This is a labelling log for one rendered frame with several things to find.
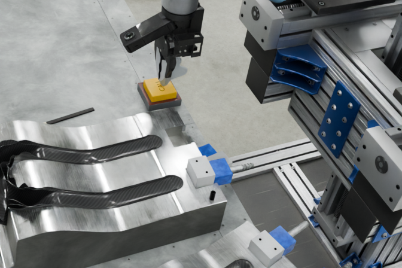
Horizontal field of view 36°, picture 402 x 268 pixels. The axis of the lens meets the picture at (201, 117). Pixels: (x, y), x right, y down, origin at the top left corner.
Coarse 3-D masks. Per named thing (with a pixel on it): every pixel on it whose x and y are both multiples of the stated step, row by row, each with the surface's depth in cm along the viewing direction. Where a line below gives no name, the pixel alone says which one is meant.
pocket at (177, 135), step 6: (180, 126) 126; (168, 132) 126; (174, 132) 127; (180, 132) 127; (174, 138) 127; (180, 138) 127; (186, 138) 126; (174, 144) 126; (180, 144) 126; (186, 144) 126
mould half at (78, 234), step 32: (0, 128) 113; (32, 128) 115; (64, 128) 120; (96, 128) 123; (128, 128) 124; (160, 128) 125; (32, 160) 109; (128, 160) 118; (160, 160) 118; (192, 192) 114; (0, 224) 106; (32, 224) 99; (64, 224) 101; (96, 224) 105; (128, 224) 108; (160, 224) 110; (192, 224) 114; (0, 256) 102; (32, 256) 101; (64, 256) 105; (96, 256) 109
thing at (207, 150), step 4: (188, 136) 132; (192, 140) 131; (196, 144) 131; (208, 144) 130; (200, 148) 129; (204, 148) 129; (208, 148) 129; (212, 148) 129; (200, 152) 128; (204, 152) 128; (208, 152) 128; (212, 152) 129; (216, 152) 129; (220, 152) 127; (208, 156) 126; (212, 156) 126; (216, 156) 126; (220, 156) 126; (224, 156) 126; (208, 160) 125; (228, 160) 126; (228, 164) 125
